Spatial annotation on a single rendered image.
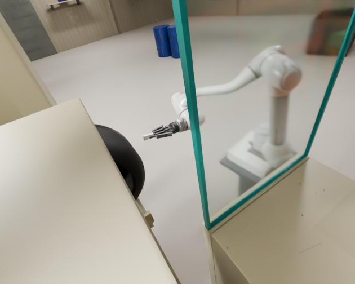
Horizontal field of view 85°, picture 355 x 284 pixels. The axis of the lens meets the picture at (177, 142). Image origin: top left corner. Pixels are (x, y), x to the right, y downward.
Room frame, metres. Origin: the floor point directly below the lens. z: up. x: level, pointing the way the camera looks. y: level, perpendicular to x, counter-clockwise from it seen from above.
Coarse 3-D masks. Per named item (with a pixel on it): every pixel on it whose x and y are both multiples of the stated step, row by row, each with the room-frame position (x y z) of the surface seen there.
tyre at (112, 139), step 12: (108, 132) 0.85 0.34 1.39; (108, 144) 0.74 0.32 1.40; (120, 144) 0.77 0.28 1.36; (120, 156) 0.71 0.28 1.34; (132, 156) 0.76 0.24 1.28; (120, 168) 0.95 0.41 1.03; (132, 168) 0.72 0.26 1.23; (132, 180) 0.85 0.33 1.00; (144, 180) 0.77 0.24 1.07; (132, 192) 0.71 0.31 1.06
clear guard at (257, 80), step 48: (192, 0) 0.33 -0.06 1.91; (240, 0) 0.36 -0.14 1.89; (288, 0) 0.42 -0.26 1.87; (336, 0) 0.49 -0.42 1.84; (192, 48) 0.32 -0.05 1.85; (240, 48) 0.37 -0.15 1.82; (288, 48) 0.43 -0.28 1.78; (336, 48) 0.52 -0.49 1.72; (192, 96) 0.31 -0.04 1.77; (240, 96) 0.37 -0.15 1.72; (288, 96) 0.44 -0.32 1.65; (240, 144) 0.37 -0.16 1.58; (288, 144) 0.47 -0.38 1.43; (240, 192) 0.38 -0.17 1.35
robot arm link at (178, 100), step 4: (176, 92) 1.27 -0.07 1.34; (172, 96) 1.25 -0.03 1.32; (176, 96) 1.22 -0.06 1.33; (180, 96) 1.21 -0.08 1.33; (184, 96) 1.19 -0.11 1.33; (172, 100) 1.23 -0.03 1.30; (176, 100) 1.20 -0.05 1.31; (180, 100) 1.18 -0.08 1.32; (184, 100) 1.17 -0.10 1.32; (172, 104) 1.22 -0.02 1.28; (176, 104) 1.18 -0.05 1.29; (180, 104) 1.16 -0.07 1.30; (184, 104) 1.15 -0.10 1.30; (176, 108) 1.17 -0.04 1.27; (180, 108) 1.15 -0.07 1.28; (184, 108) 1.14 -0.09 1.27; (176, 112) 1.17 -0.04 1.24; (180, 112) 1.13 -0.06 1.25
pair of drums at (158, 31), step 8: (160, 32) 7.00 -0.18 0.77; (168, 32) 6.73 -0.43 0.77; (160, 40) 7.01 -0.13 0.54; (168, 40) 7.04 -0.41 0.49; (176, 40) 6.57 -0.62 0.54; (160, 48) 7.05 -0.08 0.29; (168, 48) 7.01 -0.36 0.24; (176, 48) 6.58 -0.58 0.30; (160, 56) 7.10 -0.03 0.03; (176, 56) 6.60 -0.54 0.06
